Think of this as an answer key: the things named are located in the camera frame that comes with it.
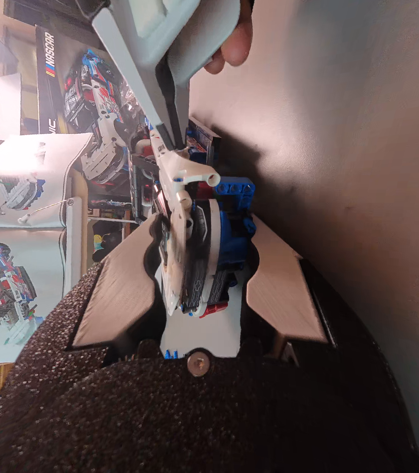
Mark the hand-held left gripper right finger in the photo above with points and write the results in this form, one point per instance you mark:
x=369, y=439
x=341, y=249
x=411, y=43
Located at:
x=283, y=292

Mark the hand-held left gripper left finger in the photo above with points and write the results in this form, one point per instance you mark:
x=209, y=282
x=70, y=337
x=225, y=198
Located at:
x=117, y=288

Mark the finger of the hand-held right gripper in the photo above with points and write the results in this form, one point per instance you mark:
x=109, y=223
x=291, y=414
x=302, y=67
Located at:
x=135, y=74
x=194, y=44

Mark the blue white toy brick car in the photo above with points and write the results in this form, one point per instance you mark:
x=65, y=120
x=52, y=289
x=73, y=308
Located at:
x=228, y=244

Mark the white curved toy brick panel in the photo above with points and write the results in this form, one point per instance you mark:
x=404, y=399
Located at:
x=174, y=192

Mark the person's right hand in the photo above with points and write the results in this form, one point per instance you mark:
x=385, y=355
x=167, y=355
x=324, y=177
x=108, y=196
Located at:
x=237, y=48

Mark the black toy car set box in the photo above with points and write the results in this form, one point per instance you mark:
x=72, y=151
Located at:
x=61, y=85

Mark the blue toy brick piece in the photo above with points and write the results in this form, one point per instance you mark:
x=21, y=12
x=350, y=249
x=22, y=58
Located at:
x=171, y=354

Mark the toy car instruction booklet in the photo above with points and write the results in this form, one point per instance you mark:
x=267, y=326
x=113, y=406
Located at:
x=17, y=221

